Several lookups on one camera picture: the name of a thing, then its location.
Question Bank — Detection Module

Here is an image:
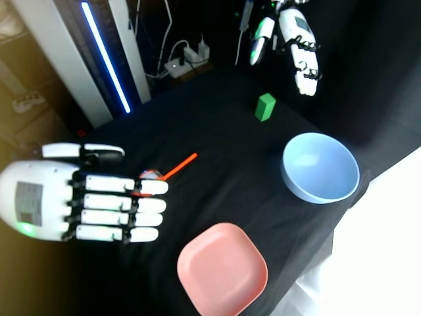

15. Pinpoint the orange toy with stick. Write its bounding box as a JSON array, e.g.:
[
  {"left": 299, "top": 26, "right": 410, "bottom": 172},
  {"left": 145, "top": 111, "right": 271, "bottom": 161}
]
[{"left": 131, "top": 152, "right": 199, "bottom": 198}]

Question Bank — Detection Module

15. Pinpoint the white robot column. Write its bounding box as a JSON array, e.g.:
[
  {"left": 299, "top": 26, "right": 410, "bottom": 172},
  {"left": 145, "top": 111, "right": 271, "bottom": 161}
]
[{"left": 11, "top": 0, "right": 152, "bottom": 129}]

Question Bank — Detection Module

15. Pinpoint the black table cloth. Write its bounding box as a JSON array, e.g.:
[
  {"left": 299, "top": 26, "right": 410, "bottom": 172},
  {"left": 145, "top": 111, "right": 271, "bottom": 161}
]
[{"left": 64, "top": 65, "right": 372, "bottom": 316}]

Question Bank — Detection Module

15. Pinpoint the white charger plug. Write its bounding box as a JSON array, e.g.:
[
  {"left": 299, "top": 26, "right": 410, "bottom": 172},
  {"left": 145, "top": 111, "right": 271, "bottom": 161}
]
[{"left": 196, "top": 34, "right": 211, "bottom": 59}]

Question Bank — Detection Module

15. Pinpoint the white game controller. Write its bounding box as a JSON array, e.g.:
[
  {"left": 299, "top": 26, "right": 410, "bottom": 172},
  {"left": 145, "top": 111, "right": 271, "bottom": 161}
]
[{"left": 12, "top": 93, "right": 46, "bottom": 113}]

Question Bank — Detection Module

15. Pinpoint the white power strip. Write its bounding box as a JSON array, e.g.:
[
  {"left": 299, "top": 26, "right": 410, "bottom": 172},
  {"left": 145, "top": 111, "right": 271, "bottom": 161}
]
[{"left": 164, "top": 45, "right": 211, "bottom": 79}]

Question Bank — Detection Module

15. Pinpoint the white hanging cable connector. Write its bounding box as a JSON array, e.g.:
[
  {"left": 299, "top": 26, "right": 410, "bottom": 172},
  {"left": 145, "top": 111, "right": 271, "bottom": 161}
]
[{"left": 234, "top": 0, "right": 255, "bottom": 66}]

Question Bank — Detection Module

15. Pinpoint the light blue bowl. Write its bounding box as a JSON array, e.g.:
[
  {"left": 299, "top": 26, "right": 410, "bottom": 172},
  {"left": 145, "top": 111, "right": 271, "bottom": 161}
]
[{"left": 280, "top": 132, "right": 360, "bottom": 205}]

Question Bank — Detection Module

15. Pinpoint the blue light strip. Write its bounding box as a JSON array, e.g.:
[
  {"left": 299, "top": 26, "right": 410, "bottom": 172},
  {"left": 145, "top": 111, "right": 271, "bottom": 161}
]
[{"left": 80, "top": 1, "right": 132, "bottom": 115}]

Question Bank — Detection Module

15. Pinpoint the white power cable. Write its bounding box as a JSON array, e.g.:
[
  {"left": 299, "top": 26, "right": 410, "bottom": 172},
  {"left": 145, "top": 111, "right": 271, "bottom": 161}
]
[{"left": 144, "top": 0, "right": 191, "bottom": 79}]

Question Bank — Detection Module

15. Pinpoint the pink square plate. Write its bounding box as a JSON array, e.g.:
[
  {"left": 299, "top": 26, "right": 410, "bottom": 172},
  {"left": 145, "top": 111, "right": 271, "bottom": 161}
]
[{"left": 176, "top": 223, "right": 269, "bottom": 316}]

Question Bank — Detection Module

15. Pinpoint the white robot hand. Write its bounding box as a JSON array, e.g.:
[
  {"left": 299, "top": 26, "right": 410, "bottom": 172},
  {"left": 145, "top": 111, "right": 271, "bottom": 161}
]
[
  {"left": 0, "top": 142, "right": 170, "bottom": 244},
  {"left": 249, "top": 7, "right": 322, "bottom": 97}
]

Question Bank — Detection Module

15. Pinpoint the green block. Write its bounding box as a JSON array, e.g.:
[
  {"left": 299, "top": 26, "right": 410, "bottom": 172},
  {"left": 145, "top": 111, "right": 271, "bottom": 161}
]
[{"left": 254, "top": 92, "right": 277, "bottom": 122}]

